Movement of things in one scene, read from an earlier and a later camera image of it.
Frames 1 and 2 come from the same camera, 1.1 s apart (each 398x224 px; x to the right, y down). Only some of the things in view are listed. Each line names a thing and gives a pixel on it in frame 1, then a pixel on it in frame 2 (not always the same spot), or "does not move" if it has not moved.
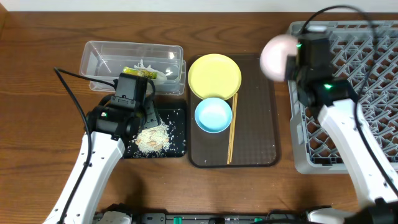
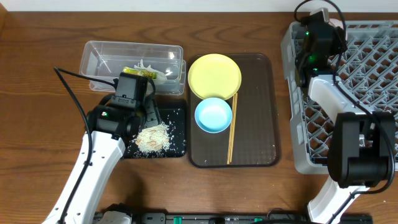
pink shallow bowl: x=274 y=54 → x=336 y=22
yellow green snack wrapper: x=139 y=72 does not move
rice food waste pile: x=153 y=138 does not move
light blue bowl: x=213 y=115 does not move
